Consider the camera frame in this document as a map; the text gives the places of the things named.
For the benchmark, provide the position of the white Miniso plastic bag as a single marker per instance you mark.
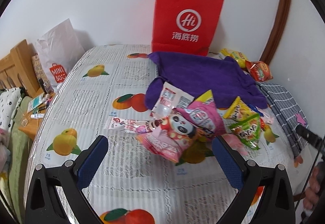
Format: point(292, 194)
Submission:
point(59, 49)

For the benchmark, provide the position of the white dotted pillow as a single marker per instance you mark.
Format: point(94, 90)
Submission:
point(9, 103)

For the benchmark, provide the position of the green snack packet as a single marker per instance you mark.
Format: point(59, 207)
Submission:
point(248, 131)

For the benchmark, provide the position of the yellow chip bag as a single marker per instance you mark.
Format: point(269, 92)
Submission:
point(239, 57)

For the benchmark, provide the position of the purple towel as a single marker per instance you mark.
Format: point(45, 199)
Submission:
point(195, 74)

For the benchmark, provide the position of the fruit print tablecloth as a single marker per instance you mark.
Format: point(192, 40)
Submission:
point(129, 176)

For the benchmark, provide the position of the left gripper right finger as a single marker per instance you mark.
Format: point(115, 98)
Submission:
point(276, 204)

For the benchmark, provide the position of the wooden bed headboard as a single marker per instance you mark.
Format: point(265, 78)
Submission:
point(17, 70)

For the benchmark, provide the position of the brown wooden door frame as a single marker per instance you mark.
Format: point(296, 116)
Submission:
point(277, 31)

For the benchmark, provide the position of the white red snack packet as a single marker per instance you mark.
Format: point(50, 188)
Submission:
point(170, 97)

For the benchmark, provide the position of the red paper shopping bag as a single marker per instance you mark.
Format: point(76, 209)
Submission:
point(185, 26)

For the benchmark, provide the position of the pink panda snack bag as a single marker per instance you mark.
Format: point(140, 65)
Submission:
point(171, 137)

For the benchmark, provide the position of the pale pink peach packet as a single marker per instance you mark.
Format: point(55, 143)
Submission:
point(234, 142)

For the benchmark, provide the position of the grey checked cloth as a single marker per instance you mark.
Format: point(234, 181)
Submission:
point(288, 113)

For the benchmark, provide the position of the green bed cover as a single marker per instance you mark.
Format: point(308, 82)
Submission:
point(12, 185)

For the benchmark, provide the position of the pink bear candy stick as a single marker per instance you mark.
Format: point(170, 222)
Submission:
point(129, 125)

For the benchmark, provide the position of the right hand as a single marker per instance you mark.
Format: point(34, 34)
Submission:
point(311, 199)

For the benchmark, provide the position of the yellow triangular snack packet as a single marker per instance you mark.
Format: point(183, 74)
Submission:
point(239, 111)

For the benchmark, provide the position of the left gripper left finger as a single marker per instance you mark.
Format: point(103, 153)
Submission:
point(43, 203)

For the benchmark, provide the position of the red chip bag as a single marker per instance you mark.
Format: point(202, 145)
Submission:
point(259, 71)

